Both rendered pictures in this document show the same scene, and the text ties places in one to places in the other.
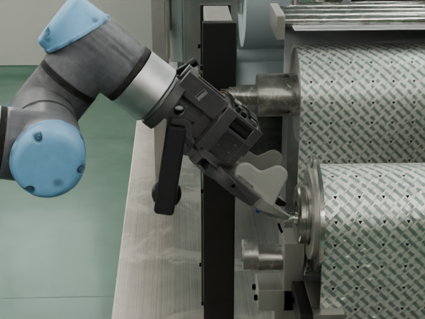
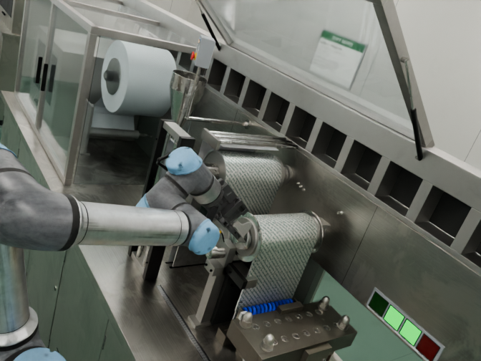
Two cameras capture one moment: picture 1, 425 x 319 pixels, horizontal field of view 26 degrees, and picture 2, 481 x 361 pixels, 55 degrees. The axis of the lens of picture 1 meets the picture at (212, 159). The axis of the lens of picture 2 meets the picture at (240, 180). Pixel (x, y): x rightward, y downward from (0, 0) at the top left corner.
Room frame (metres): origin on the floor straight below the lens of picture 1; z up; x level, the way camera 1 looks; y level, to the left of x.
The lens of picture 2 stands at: (0.15, 0.68, 1.90)
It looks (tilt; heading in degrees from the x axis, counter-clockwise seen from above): 22 degrees down; 322
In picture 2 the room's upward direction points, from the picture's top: 18 degrees clockwise
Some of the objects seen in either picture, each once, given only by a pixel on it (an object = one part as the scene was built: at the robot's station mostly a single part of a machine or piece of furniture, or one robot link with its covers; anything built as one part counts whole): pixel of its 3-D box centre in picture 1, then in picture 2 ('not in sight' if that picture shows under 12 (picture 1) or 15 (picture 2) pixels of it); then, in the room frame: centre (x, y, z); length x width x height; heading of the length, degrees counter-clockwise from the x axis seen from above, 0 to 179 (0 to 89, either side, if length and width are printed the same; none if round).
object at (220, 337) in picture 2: not in sight; (255, 328); (1.02, -0.26, 0.92); 0.28 x 0.04 x 0.04; 92
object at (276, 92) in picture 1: (276, 94); (206, 172); (1.32, -0.10, 1.33); 0.06 x 0.06 x 0.06; 2
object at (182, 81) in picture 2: not in sight; (188, 82); (1.80, -0.21, 1.50); 0.14 x 0.14 x 0.06
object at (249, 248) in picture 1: (249, 254); (211, 252); (1.11, -0.05, 1.18); 0.04 x 0.02 x 0.04; 2
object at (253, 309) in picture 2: not in sight; (269, 307); (1.00, -0.25, 1.03); 0.21 x 0.04 x 0.03; 92
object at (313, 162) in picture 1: (314, 213); (245, 236); (1.07, -0.13, 1.25); 0.15 x 0.01 x 0.15; 2
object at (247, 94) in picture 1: (236, 95); not in sight; (1.32, -0.04, 1.33); 0.06 x 0.03 x 0.03; 92
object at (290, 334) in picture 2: not in sight; (294, 333); (0.90, -0.30, 1.00); 0.40 x 0.16 x 0.06; 92
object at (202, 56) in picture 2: not in sight; (202, 51); (1.63, -0.14, 1.66); 0.07 x 0.07 x 0.10; 69
